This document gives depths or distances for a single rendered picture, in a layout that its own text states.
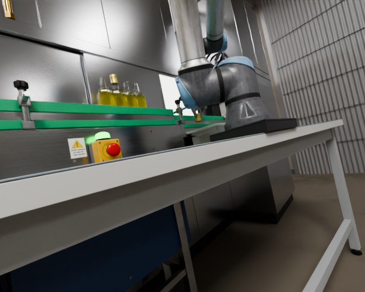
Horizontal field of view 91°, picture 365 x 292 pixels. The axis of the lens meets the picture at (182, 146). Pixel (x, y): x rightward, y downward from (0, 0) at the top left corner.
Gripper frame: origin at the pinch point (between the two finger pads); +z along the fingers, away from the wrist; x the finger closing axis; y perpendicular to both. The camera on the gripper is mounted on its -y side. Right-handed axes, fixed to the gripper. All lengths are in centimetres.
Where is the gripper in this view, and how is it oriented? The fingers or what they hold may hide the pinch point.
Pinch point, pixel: (197, 115)
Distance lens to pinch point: 98.4
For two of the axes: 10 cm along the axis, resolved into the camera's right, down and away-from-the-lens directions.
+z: 2.0, 9.8, -0.3
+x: 6.6, -1.1, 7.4
